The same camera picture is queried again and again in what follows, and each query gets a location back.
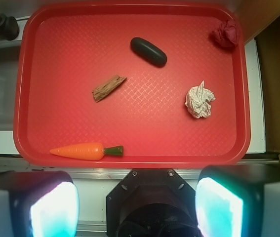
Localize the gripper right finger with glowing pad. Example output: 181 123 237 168
195 164 280 237

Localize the dark green plastic pickle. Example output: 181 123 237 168
130 37 167 67

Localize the brown wood bark piece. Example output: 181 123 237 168
92 75 127 103

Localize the red plastic tray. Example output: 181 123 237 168
13 0 250 168

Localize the crumpled red paper ball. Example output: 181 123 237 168
210 19 240 49

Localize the crumpled white paper ball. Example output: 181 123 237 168
184 81 216 119

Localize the orange plastic carrot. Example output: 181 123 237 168
49 143 124 161

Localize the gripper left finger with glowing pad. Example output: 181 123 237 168
0 171 79 237

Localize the brown cardboard box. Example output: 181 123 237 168
235 0 280 160

